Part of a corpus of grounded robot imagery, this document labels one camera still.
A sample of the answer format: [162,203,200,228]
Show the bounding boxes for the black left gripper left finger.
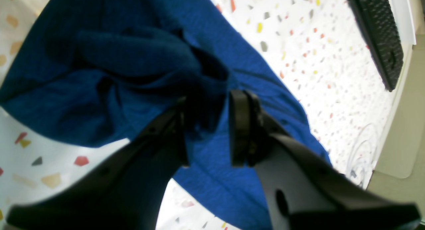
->
[7,98,189,230]

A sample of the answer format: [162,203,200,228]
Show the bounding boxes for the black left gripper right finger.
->
[229,90,421,230]

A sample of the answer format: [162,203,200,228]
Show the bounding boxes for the dark blue t-shirt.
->
[1,0,331,230]

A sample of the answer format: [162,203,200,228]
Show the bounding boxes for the terrazzo patterned table cloth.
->
[1,0,394,228]

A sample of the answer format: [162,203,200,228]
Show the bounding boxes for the black computer keyboard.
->
[347,0,404,92]

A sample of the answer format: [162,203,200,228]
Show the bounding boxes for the coiled white cable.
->
[344,123,381,187]

